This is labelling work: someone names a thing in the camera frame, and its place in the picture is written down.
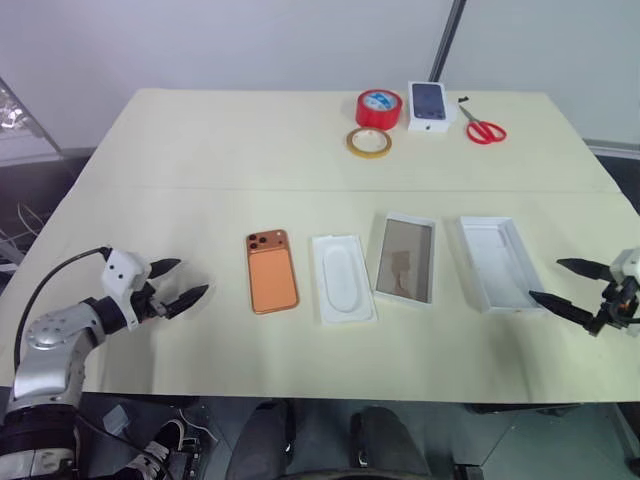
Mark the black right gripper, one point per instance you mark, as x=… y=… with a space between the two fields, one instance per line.
x=611 y=305

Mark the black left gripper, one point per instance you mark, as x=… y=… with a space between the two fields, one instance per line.
x=150 y=305

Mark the white phone box base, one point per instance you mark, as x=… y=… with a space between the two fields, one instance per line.
x=497 y=267

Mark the orange smartphone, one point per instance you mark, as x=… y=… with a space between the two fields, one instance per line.
x=271 y=280

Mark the white moulded insert tray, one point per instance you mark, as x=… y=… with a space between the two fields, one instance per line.
x=342 y=280

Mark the white phone box lid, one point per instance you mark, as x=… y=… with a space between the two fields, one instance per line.
x=404 y=262

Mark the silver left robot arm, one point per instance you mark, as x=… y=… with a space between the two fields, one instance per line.
x=47 y=345

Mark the white boxed phone package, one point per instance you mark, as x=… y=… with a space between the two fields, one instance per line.
x=429 y=105

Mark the small grey floor block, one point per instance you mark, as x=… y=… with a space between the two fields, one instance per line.
x=118 y=419

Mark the black white sneaker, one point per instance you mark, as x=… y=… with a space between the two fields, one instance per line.
x=162 y=447

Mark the glass metal shelf rack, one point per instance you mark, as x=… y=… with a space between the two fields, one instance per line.
x=25 y=125

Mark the yellow tape roll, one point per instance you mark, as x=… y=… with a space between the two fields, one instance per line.
x=353 y=145

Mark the red tape roll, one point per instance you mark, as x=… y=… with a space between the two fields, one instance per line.
x=379 y=111

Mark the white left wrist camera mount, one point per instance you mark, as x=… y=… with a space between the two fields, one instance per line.
x=122 y=280

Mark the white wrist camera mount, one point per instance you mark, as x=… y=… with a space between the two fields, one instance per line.
x=627 y=262
x=122 y=280

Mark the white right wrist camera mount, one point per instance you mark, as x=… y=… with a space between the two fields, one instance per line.
x=627 y=262

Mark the grey metal post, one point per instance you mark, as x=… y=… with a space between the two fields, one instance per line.
x=446 y=40

